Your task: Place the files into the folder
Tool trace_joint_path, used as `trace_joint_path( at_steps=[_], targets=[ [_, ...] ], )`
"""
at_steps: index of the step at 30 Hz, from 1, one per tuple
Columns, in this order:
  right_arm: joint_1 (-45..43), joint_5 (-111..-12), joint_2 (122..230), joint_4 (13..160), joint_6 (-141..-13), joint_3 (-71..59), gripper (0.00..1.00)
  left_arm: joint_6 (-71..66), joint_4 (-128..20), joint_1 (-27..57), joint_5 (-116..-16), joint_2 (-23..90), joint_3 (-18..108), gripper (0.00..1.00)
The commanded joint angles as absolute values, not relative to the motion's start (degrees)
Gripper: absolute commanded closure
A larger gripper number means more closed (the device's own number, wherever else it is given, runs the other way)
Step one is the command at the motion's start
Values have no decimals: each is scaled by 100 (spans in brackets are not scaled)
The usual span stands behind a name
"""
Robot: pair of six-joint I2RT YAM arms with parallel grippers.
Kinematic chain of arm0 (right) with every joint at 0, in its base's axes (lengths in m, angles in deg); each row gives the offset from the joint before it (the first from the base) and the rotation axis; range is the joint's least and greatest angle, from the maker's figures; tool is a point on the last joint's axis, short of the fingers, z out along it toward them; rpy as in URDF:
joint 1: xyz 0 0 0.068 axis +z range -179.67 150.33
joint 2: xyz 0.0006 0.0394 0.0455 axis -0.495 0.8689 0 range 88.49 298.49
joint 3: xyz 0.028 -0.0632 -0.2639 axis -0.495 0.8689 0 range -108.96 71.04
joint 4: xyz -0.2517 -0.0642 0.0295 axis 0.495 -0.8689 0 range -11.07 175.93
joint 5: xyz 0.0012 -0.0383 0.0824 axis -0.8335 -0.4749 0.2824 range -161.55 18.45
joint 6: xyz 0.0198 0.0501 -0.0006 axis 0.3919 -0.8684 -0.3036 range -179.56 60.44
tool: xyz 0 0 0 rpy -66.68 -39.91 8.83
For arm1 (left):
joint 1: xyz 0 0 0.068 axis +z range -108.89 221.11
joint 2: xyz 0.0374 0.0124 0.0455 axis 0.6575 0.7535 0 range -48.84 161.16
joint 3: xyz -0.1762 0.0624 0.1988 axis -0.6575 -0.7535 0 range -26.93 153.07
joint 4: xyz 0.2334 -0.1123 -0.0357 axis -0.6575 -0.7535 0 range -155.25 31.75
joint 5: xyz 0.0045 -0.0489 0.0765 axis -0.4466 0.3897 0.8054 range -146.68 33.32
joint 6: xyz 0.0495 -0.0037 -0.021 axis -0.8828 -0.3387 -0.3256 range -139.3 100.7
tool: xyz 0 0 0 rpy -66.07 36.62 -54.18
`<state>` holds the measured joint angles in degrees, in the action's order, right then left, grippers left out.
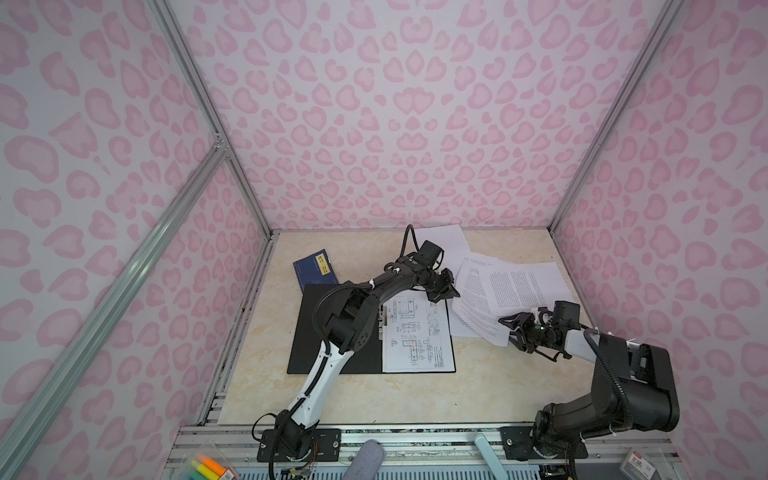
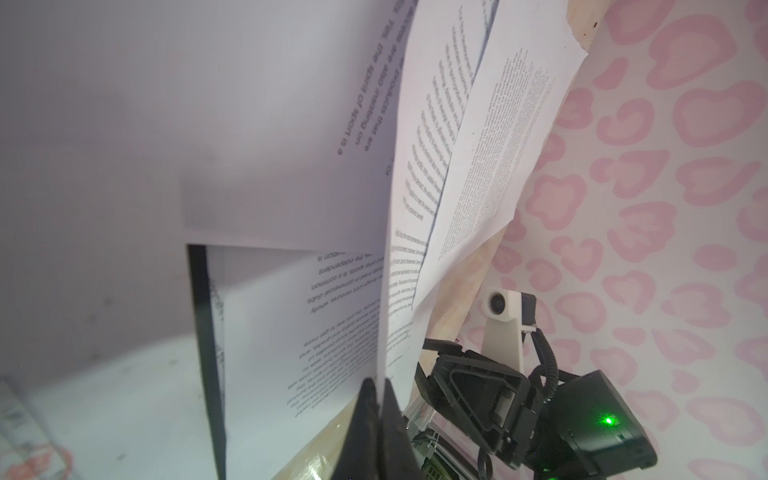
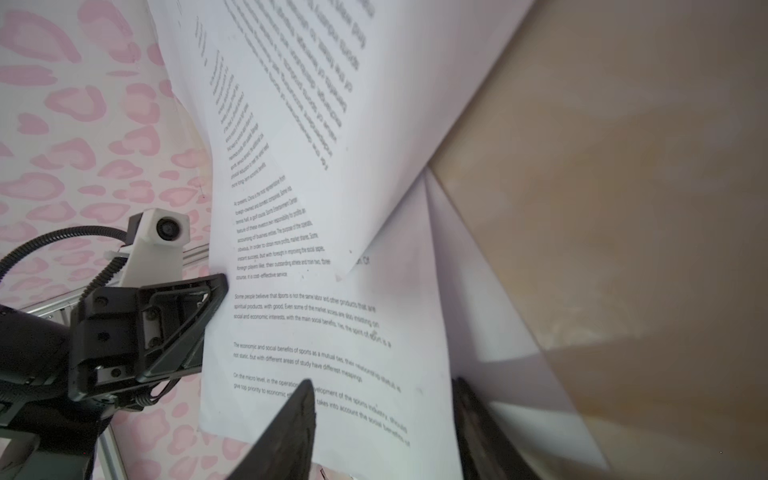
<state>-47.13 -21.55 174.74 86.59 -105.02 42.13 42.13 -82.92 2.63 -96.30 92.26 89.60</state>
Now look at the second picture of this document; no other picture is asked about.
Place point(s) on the red folder black inside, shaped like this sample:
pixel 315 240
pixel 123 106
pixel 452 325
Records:
pixel 204 327

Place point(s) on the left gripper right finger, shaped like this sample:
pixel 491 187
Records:
pixel 397 460

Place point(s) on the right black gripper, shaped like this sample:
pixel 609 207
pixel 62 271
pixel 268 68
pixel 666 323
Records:
pixel 495 406

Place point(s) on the large text sheet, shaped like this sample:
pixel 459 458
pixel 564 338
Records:
pixel 302 157

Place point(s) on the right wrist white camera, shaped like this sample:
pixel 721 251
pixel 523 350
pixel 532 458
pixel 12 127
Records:
pixel 509 315

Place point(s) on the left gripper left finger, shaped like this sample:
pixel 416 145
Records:
pixel 358 457

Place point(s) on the text paper sheet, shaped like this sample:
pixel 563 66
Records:
pixel 445 46

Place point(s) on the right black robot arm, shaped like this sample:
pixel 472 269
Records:
pixel 557 424

